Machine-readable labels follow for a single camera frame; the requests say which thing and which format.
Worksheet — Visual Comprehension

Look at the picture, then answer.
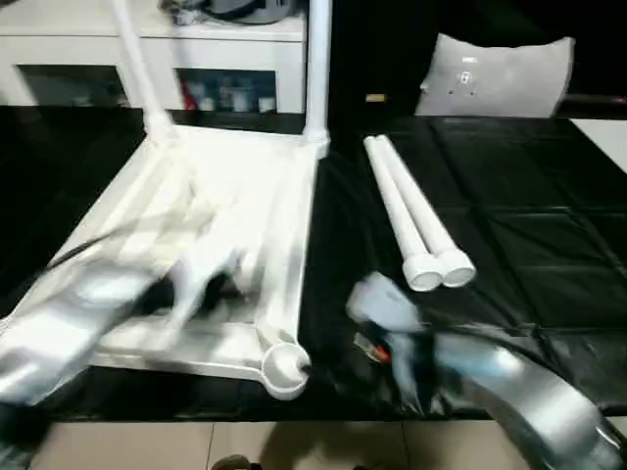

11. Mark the white cabinet with glass doors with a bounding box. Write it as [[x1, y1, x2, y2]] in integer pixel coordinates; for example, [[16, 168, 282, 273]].
[[0, 0, 311, 116]]

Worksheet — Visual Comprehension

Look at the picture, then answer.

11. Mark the white plastic table top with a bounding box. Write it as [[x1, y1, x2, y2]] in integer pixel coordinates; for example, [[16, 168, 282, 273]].
[[9, 121, 331, 402]]

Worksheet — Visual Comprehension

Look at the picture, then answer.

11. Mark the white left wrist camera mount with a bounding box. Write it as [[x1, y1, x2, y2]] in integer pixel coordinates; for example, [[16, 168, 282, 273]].
[[166, 244, 246, 340]]

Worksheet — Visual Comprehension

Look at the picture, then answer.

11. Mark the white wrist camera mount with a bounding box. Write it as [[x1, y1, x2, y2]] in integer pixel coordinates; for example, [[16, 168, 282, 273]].
[[166, 244, 246, 340], [346, 272, 423, 335]]

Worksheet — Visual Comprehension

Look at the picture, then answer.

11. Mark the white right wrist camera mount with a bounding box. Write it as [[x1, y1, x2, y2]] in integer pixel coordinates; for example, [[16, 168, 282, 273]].
[[346, 272, 423, 335]]

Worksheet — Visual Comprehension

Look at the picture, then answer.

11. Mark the white flat board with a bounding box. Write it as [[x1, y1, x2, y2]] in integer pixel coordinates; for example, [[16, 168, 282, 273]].
[[570, 117, 627, 176]]

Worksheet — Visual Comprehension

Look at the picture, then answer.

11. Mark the grey printed cushion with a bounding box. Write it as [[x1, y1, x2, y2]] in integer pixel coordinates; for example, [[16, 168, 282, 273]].
[[414, 32, 576, 118]]

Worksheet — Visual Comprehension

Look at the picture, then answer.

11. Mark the dark brown shoe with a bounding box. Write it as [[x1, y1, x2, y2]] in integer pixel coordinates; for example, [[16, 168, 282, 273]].
[[214, 453, 260, 470]]

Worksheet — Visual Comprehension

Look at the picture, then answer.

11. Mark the black flat bar device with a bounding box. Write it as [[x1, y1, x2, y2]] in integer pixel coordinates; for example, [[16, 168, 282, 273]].
[[562, 91, 627, 106]]

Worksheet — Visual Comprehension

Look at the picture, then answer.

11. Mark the white plastic table leg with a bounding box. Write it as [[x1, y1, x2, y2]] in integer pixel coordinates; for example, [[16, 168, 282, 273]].
[[374, 135, 478, 289], [362, 135, 445, 294], [108, 0, 176, 144], [302, 0, 335, 149]]

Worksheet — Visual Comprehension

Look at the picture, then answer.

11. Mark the black work mat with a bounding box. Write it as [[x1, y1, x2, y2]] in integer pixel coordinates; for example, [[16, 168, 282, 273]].
[[0, 102, 627, 423]]

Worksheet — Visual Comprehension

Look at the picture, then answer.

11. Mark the grey helmet with black strap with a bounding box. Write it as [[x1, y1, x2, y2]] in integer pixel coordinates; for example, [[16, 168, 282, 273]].
[[203, 0, 299, 26]]

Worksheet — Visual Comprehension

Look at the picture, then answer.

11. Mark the black sofa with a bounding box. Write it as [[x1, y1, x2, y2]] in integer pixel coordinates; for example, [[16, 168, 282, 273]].
[[306, 0, 627, 118]]

